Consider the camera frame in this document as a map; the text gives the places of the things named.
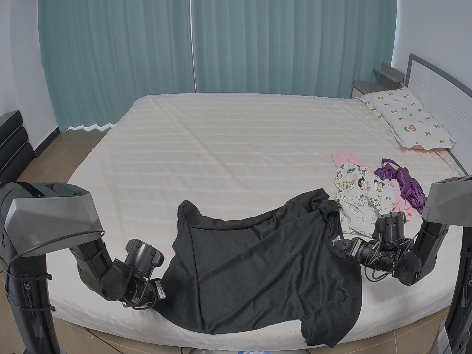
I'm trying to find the white printed pillow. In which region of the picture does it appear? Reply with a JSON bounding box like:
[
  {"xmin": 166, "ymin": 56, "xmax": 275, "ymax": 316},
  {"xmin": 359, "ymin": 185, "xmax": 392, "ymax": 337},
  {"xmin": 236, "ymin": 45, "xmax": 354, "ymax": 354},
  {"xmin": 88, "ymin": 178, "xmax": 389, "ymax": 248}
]
[{"xmin": 356, "ymin": 88, "xmax": 456, "ymax": 149}]

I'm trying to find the pink garment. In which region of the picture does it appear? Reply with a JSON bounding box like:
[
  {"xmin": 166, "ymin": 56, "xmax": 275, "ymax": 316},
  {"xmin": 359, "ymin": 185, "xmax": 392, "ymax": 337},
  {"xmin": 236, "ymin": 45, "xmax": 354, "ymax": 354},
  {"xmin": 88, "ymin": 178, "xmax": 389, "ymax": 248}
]
[{"xmin": 331, "ymin": 153, "xmax": 413, "ymax": 220}]

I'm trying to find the black chest of drawers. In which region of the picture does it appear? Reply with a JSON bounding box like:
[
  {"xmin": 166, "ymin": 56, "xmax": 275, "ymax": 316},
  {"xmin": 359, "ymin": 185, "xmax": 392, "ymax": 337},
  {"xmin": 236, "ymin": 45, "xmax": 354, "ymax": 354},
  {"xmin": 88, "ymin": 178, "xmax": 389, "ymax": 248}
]
[{"xmin": 0, "ymin": 110, "xmax": 37, "ymax": 183}]

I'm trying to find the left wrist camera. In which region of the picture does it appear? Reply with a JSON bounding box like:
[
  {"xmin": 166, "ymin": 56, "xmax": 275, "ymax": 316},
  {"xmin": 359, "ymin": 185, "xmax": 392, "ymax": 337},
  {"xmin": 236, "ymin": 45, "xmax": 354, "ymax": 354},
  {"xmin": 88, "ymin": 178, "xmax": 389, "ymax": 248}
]
[{"xmin": 154, "ymin": 278, "xmax": 169, "ymax": 302}]

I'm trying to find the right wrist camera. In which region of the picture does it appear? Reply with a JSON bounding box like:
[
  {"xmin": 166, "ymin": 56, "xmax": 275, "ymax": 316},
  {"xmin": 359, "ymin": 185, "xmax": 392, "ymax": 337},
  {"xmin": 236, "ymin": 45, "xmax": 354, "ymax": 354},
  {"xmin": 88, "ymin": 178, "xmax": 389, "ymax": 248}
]
[{"xmin": 349, "ymin": 237, "xmax": 366, "ymax": 262}]

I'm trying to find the grey bedside table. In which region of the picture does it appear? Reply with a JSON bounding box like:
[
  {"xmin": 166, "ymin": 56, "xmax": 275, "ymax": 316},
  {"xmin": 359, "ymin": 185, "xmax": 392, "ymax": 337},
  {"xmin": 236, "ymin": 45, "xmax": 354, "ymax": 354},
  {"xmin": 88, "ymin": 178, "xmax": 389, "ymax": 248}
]
[{"xmin": 353, "ymin": 63, "xmax": 405, "ymax": 99}]

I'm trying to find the purple garment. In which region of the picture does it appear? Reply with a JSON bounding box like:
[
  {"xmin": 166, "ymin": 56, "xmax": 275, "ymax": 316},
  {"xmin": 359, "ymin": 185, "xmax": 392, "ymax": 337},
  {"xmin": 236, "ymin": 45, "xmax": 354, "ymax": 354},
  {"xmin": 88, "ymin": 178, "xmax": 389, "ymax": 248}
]
[{"xmin": 374, "ymin": 158, "xmax": 428, "ymax": 215}]

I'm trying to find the black cable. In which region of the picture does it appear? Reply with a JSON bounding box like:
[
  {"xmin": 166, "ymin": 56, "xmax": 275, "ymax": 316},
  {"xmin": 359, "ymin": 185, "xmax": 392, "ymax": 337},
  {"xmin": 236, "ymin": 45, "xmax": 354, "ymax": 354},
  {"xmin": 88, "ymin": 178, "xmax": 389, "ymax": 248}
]
[{"xmin": 85, "ymin": 328, "xmax": 122, "ymax": 354}]

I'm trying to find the black T-shirt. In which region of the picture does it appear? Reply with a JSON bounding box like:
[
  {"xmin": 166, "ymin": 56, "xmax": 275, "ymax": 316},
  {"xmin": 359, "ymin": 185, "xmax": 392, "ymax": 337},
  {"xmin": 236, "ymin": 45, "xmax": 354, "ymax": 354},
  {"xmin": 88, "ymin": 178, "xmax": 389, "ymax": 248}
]
[{"xmin": 151, "ymin": 188, "xmax": 364, "ymax": 347}]

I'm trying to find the white printed pyjama top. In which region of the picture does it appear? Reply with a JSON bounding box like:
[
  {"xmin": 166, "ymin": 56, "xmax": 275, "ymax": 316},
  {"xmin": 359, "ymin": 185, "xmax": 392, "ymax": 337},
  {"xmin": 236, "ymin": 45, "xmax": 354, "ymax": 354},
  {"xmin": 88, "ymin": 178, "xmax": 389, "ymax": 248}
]
[{"xmin": 334, "ymin": 162, "xmax": 396, "ymax": 237}]

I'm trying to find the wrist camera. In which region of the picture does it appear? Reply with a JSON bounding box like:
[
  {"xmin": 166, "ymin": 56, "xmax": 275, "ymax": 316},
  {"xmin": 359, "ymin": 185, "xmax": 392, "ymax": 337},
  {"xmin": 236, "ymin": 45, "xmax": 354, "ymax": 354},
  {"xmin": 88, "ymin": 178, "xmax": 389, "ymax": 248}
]
[
  {"xmin": 349, "ymin": 237, "xmax": 366, "ymax": 262},
  {"xmin": 154, "ymin": 278, "xmax": 169, "ymax": 302}
]

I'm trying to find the blue-green curtain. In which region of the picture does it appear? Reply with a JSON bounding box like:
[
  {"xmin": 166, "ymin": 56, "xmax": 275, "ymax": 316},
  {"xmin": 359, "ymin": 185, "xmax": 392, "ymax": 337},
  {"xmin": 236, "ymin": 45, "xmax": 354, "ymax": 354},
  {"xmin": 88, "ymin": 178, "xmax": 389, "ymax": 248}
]
[
  {"xmin": 38, "ymin": 0, "xmax": 195, "ymax": 132},
  {"xmin": 192, "ymin": 0, "xmax": 398, "ymax": 99}
]

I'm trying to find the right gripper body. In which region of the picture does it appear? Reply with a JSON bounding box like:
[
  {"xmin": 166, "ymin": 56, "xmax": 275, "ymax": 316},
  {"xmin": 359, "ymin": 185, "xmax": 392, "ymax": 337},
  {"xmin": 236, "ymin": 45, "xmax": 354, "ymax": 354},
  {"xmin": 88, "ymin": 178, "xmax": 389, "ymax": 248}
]
[{"xmin": 332, "ymin": 237, "xmax": 377, "ymax": 271}]

